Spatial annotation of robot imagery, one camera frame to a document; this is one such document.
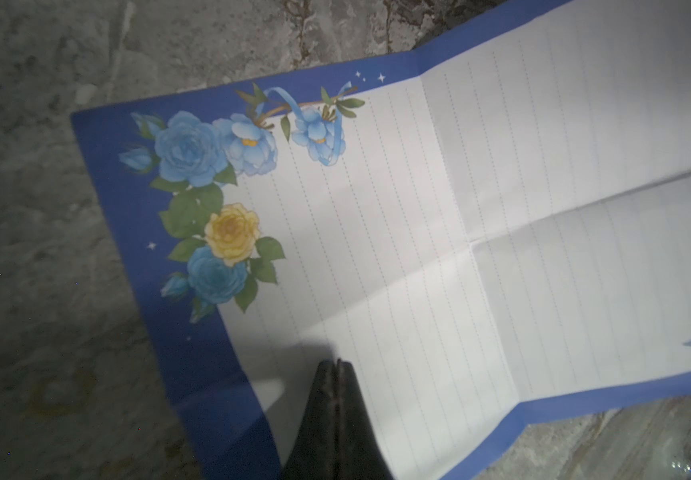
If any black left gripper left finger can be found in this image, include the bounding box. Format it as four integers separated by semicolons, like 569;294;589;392
281;360;338;480

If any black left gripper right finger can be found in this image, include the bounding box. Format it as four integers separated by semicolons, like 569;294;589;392
336;360;393;479

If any blue floral letter paper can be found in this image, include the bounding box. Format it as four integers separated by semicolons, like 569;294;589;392
72;1;691;479

